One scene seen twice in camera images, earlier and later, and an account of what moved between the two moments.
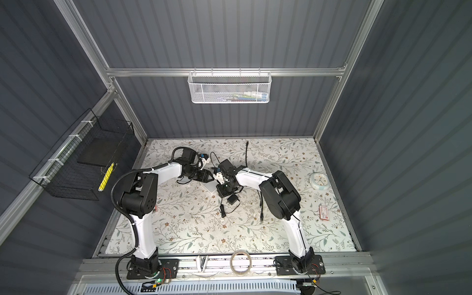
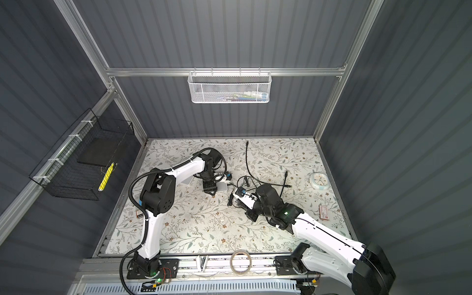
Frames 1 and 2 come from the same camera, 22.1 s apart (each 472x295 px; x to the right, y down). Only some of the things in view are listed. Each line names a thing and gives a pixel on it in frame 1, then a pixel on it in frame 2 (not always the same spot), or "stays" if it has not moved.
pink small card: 324,213 stays
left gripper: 205,174 -> 209,188
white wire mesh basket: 230,86 stays
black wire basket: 80,167 stays
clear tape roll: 234,270 stays
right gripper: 222,192 -> 252,216
